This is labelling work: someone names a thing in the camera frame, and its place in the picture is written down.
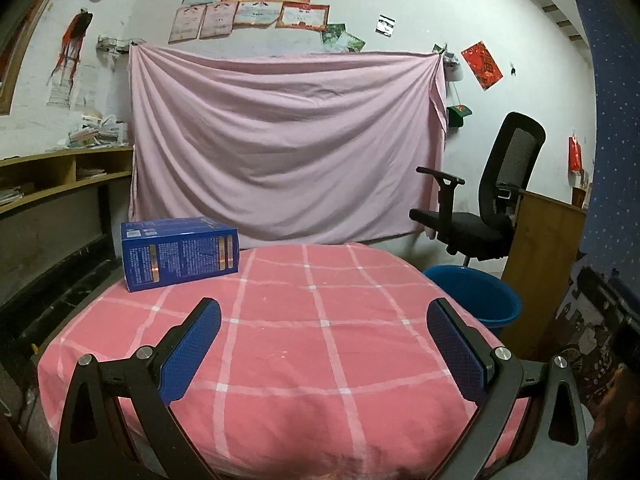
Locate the wooden shelf unit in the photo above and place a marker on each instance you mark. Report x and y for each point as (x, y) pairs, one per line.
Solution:
(50, 160)

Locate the wooden desk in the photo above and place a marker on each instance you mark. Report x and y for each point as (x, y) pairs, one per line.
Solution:
(540, 260)

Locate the small black white photo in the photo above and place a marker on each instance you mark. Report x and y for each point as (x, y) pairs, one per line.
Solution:
(386, 26)

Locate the blue plastic bucket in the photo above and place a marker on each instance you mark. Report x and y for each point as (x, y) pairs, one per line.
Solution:
(480, 295)

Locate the stack of papers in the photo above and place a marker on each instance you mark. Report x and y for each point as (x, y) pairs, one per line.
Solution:
(91, 173)
(11, 196)

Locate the green landscape photo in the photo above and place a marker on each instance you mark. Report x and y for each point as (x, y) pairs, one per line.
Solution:
(352, 42)
(332, 34)

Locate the red tassel ornament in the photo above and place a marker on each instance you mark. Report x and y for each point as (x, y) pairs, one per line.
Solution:
(75, 35)

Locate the red hanging bag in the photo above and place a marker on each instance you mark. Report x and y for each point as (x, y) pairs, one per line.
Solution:
(575, 155)

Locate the blue cardboard box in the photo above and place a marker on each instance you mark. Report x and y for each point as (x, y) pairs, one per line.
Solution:
(180, 255)

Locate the blue starred cloth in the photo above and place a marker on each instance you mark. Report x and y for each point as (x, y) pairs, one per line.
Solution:
(610, 110)

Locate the pink hanging sheet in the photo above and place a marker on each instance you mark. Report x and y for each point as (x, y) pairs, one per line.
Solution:
(285, 145)

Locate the black office chair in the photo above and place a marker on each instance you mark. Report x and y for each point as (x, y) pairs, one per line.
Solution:
(470, 230)

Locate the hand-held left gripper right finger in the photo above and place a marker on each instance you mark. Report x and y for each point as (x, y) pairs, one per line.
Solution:
(450, 345)

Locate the pink checked tablecloth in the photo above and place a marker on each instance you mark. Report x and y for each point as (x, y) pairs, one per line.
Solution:
(300, 360)

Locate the white hanging bag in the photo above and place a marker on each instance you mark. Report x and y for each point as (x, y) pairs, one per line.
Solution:
(452, 70)

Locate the heart printed cloth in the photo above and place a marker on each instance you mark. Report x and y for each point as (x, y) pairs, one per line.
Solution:
(580, 350)

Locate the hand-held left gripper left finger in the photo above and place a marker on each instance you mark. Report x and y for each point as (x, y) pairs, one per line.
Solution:
(192, 355)

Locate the brown container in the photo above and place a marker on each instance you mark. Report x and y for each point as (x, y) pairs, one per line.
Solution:
(578, 196)

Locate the paper wall notes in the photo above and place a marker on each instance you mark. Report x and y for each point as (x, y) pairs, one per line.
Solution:
(65, 90)

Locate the pile of books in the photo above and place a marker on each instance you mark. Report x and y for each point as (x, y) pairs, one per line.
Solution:
(97, 132)

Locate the wooden window frame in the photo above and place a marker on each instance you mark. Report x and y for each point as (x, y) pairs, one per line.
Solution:
(12, 75)

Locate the metal wall rack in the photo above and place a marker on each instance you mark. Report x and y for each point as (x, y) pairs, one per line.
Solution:
(112, 45)

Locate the green hat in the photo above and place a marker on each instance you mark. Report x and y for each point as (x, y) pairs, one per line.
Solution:
(457, 116)

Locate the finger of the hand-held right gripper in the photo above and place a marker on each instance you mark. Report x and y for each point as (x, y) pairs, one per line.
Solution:
(622, 295)
(597, 292)

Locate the person's right forearm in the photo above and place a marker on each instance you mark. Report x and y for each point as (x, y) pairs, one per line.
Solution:
(617, 410)

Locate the red envelope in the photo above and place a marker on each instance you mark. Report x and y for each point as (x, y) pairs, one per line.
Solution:
(481, 65)

